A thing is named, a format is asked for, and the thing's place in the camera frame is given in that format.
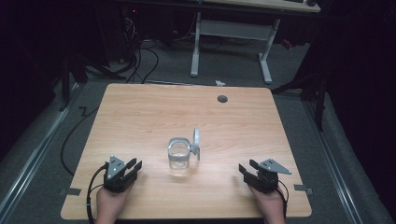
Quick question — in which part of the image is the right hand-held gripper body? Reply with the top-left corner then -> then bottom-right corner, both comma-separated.
244,158 -> 292,194

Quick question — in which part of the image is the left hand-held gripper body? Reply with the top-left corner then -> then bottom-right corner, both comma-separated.
103,155 -> 138,194

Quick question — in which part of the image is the clear glass jar with hinged lid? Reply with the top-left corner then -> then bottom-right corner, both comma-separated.
166,127 -> 202,171

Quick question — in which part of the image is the person's right hand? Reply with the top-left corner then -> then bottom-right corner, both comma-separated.
248,185 -> 287,224

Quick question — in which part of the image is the grey tape strip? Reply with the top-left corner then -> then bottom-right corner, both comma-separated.
293,184 -> 314,196
58,187 -> 82,197

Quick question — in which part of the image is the dark metal stand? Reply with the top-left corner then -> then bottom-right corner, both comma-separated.
270,55 -> 330,133
57,52 -> 92,112

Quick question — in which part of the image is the desk with white metal legs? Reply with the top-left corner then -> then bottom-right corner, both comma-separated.
190,0 -> 322,85

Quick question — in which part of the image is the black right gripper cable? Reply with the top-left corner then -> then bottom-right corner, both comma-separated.
276,179 -> 290,219

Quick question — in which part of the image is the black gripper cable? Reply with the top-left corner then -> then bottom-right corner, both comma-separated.
276,179 -> 290,219
86,163 -> 108,224

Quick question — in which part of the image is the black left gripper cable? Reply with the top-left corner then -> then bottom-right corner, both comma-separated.
86,163 -> 108,224

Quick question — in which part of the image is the black floor cable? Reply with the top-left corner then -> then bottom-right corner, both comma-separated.
60,105 -> 101,177

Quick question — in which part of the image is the metal floor rail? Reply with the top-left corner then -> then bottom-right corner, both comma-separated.
303,99 -> 363,224
0,82 -> 82,218

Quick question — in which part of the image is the bundle of black cables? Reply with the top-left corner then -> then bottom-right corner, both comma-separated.
118,18 -> 160,85

